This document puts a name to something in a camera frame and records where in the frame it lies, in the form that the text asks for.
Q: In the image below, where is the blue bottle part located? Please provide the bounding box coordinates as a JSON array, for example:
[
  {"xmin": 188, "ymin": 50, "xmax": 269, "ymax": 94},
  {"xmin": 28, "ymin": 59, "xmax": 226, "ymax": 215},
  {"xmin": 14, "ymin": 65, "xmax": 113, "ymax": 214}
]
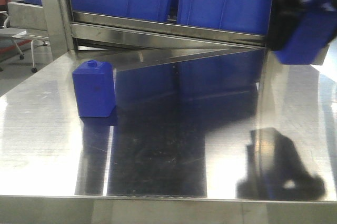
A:
[
  {"xmin": 273, "ymin": 0, "xmax": 336, "ymax": 65},
  {"xmin": 72, "ymin": 60, "xmax": 116, "ymax": 118}
]

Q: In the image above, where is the blue bin centre right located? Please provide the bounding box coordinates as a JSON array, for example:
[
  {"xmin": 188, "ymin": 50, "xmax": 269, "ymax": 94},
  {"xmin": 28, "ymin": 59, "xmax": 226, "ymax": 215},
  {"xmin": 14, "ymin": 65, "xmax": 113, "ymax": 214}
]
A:
[{"xmin": 177, "ymin": 0, "xmax": 272, "ymax": 35}]

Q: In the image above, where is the grey rolling chair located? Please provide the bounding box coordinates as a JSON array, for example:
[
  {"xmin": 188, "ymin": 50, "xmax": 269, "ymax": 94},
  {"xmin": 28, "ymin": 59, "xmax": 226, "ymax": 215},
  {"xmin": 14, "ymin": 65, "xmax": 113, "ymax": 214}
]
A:
[{"xmin": 1, "ymin": 11, "xmax": 50, "ymax": 73}]

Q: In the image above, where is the steel workbench shelf frame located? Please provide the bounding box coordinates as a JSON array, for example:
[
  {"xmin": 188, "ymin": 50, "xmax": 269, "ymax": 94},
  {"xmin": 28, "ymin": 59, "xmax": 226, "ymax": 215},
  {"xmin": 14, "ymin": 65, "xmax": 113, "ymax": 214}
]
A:
[{"xmin": 8, "ymin": 0, "xmax": 272, "ymax": 57}]

